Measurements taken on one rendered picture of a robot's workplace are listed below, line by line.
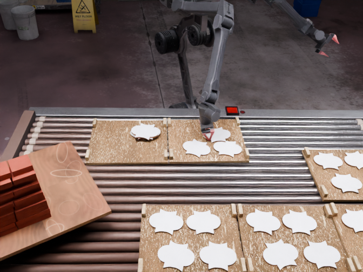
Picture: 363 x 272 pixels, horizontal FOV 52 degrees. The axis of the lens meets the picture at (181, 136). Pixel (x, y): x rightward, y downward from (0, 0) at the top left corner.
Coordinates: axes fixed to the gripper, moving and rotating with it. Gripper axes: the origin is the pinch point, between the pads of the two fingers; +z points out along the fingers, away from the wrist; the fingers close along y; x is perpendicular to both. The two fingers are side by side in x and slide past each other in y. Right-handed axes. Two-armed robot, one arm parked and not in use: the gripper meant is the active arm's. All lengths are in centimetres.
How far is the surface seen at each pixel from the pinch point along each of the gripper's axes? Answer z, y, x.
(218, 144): 1.4, -8.1, -4.2
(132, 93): 76, 192, 67
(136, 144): -6.5, -5.5, 38.4
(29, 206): -32, -63, 71
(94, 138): -11, 0, 60
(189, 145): -1.6, -7.9, 10.7
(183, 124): -1.8, 10.8, 12.3
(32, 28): 31, 326, 193
